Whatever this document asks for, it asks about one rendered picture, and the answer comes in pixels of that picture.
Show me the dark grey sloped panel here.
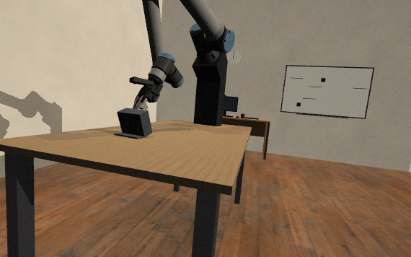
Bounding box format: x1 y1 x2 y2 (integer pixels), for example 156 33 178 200
115 108 152 139

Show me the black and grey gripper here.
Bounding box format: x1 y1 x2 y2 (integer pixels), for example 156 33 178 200
133 76 163 110

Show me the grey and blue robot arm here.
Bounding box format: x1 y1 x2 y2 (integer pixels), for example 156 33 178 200
129 0 235 88

